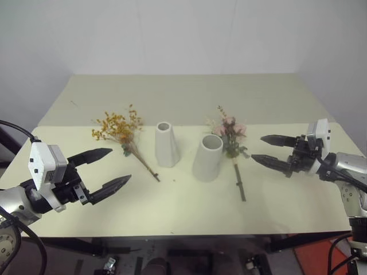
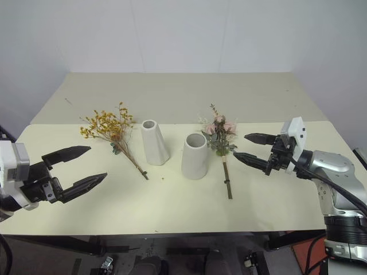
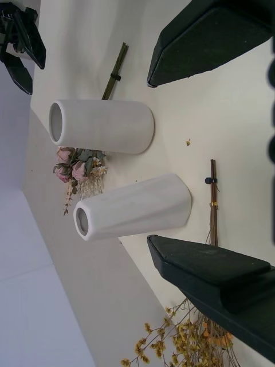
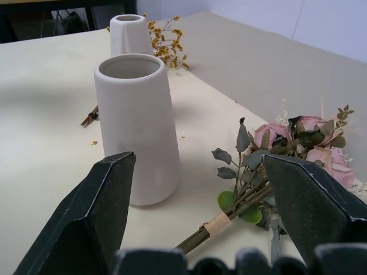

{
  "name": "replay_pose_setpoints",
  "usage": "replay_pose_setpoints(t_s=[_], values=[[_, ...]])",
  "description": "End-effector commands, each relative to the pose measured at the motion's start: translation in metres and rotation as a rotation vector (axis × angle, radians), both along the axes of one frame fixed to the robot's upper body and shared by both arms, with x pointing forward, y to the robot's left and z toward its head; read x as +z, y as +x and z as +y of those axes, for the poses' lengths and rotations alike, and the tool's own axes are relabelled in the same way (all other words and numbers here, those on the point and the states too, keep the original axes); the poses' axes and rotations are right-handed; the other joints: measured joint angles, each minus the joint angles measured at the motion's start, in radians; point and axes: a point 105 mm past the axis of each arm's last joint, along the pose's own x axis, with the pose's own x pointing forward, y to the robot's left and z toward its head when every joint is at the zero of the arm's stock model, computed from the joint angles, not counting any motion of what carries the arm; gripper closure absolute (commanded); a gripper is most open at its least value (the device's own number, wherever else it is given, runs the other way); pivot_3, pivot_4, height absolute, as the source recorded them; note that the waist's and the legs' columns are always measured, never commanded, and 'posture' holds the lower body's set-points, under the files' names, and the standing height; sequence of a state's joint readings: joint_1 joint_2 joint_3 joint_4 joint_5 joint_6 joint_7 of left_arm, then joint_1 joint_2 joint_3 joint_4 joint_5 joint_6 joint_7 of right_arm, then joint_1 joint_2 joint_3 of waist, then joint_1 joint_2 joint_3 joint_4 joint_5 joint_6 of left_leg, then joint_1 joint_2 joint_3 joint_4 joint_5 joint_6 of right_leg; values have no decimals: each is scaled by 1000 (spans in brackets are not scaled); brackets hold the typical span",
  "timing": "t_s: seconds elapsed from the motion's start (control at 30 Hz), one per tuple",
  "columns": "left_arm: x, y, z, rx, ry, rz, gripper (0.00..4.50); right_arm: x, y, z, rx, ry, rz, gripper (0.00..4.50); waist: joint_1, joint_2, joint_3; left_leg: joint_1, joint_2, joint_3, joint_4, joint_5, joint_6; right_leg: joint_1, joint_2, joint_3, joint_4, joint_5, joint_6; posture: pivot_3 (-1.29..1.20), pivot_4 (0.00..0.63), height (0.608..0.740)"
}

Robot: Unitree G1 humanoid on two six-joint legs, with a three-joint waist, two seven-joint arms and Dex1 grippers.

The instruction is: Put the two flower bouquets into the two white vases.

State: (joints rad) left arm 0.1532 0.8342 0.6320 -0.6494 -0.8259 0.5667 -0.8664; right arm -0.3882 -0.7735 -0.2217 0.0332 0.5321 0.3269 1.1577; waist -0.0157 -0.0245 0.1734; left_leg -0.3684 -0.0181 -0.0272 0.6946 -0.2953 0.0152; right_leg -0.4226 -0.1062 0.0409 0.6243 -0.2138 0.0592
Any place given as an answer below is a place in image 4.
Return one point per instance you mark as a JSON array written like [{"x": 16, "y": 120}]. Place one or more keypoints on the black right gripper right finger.
[{"x": 309, "y": 212}]

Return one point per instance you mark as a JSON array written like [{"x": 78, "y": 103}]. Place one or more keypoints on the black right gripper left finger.
[{"x": 86, "y": 212}]

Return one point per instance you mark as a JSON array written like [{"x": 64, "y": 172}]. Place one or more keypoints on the tall white ceramic vase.
[{"x": 137, "y": 129}]

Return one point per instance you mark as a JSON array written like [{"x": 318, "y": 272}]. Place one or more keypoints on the short white ceramic vase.
[{"x": 129, "y": 35}]

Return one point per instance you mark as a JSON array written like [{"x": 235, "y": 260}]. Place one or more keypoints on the pink rose bouquet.
[{"x": 286, "y": 154}]

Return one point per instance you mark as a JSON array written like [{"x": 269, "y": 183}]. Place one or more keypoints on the yellow dried flower bunch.
[{"x": 167, "y": 43}]

